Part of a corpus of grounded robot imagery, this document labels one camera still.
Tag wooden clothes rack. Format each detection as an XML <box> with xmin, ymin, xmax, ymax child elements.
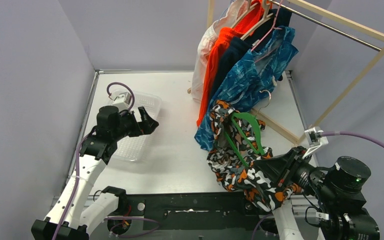
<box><xmin>186</xmin><ymin>0</ymin><xmax>384</xmax><ymax>147</ymax></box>

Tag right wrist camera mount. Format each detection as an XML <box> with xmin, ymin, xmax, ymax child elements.
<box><xmin>302</xmin><ymin>126</ymin><xmax>329</xmax><ymax>159</ymax></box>

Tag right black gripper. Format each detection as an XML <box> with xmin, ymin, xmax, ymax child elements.
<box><xmin>255</xmin><ymin>143</ymin><xmax>341</xmax><ymax>200</ymax></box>

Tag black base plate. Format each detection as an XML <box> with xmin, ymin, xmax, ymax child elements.
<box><xmin>109</xmin><ymin>192</ymin><xmax>266</xmax><ymax>231</ymax></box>

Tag metal rack rod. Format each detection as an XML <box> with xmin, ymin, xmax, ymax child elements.
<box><xmin>270</xmin><ymin>0</ymin><xmax>382</xmax><ymax>52</ymax></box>

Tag wooden hanger orange shorts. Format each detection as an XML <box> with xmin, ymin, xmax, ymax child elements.
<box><xmin>230</xmin><ymin>0</ymin><xmax>257</xmax><ymax>29</ymax></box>

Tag white shorts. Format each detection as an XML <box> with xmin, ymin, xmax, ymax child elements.
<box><xmin>190</xmin><ymin>0</ymin><xmax>248</xmax><ymax>103</ymax></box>

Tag pink hanger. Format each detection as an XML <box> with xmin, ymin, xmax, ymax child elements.
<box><xmin>250</xmin><ymin>0</ymin><xmax>283</xmax><ymax>52</ymax></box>

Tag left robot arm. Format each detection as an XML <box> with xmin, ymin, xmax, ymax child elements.
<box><xmin>31</xmin><ymin>105</ymin><xmax>159</xmax><ymax>240</ymax></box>

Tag camouflage orange black shorts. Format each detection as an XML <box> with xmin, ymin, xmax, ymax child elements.
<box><xmin>206</xmin><ymin>101</ymin><xmax>302</xmax><ymax>213</ymax></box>

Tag wooden hanger navy shorts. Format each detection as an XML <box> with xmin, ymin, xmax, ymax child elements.
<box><xmin>240</xmin><ymin>0</ymin><xmax>273</xmax><ymax>41</ymax></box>

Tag white plastic basket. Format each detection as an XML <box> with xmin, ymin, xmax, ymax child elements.
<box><xmin>107</xmin><ymin>89</ymin><xmax>162</xmax><ymax>161</ymax></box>

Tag blue patterned shorts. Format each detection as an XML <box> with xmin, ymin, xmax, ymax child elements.
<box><xmin>194</xmin><ymin>26</ymin><xmax>298</xmax><ymax>151</ymax></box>

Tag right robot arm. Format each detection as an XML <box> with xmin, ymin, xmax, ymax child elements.
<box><xmin>254</xmin><ymin>146</ymin><xmax>380</xmax><ymax>240</ymax></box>

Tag green hanger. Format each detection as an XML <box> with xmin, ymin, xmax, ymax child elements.
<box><xmin>213</xmin><ymin>99</ymin><xmax>273</xmax><ymax>169</ymax></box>

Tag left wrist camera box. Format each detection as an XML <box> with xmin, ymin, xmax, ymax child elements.
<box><xmin>109</xmin><ymin>92</ymin><xmax>133</xmax><ymax>112</ymax></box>

